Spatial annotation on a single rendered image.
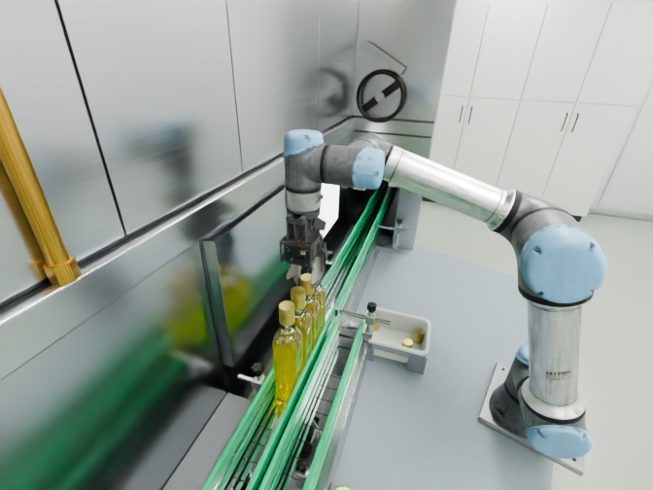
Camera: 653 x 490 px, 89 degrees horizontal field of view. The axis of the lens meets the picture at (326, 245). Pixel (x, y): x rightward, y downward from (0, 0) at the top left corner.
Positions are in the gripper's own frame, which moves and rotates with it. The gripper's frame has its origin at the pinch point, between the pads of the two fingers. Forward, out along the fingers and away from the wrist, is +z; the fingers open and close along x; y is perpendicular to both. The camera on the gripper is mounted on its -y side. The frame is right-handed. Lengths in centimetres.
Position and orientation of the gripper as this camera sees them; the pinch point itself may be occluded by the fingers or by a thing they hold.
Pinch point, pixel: (307, 279)
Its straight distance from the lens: 82.7
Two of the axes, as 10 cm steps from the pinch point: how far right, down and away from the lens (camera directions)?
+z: -0.3, 8.7, 4.9
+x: 9.5, 1.7, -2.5
